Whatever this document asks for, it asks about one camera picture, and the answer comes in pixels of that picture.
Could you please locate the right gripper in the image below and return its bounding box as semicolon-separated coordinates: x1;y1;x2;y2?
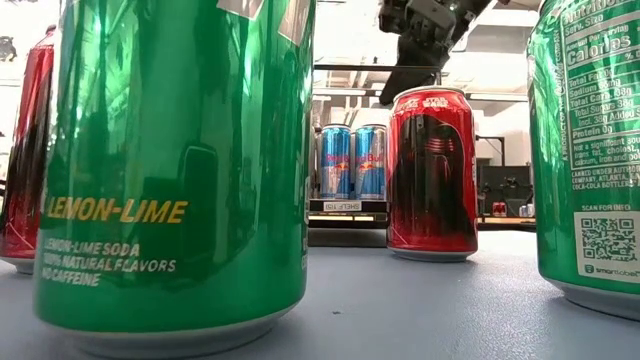
378;0;494;107

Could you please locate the blue silver Red Bull can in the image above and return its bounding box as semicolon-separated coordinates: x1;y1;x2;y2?
352;123;388;201
318;123;353;201

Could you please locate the red Star Wars Coca-Cola can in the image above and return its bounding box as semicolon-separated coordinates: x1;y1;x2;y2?
384;84;479;264

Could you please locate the green Sprite can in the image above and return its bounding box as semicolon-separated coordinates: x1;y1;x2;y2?
33;0;316;359
524;0;640;321

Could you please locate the black background panel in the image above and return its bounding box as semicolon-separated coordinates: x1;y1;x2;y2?
477;164;532;201

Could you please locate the wooden background table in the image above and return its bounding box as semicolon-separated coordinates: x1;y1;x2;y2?
477;215;537;232

